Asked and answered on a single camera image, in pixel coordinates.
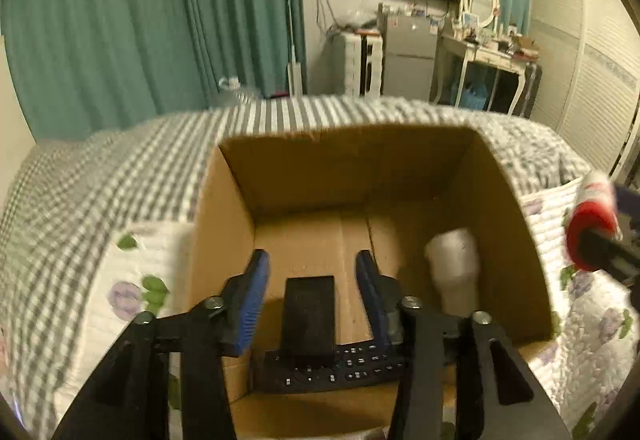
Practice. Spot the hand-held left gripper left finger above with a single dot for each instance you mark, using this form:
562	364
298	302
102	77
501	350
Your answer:
251	305

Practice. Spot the white oval mirror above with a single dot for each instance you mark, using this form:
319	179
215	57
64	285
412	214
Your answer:
479	0

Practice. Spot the white dressing table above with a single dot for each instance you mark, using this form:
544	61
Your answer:
482	51

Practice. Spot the black remote control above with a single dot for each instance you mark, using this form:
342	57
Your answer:
360	365

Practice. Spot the grey checkered blanket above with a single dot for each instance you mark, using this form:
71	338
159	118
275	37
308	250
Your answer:
100	185

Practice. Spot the brown cardboard box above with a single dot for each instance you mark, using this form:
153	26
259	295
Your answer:
320	170

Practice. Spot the black rectangular case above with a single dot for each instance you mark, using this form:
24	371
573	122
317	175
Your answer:
308	315

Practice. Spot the white floral quilt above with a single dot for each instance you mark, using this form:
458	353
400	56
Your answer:
585	320

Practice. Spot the red and white can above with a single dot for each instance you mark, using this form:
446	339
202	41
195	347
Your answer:
592	205

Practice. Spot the wide green curtain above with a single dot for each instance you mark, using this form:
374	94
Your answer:
125	20

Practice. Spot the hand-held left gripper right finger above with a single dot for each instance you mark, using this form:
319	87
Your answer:
372	302

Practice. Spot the white louvred wardrobe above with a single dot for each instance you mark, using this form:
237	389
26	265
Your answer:
595	70

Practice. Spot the black suitcase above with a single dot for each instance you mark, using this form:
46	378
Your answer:
529	90

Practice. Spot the blue storage basket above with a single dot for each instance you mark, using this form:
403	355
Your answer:
473	96

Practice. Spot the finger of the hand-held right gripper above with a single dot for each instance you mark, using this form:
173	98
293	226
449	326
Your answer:
611	252
619	212

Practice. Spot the clear plastic bag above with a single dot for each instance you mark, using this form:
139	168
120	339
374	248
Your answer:
356	20

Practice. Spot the white mop pole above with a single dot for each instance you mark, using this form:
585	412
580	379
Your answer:
294	65

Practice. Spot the grey small fridge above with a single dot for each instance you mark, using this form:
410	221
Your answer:
409	55

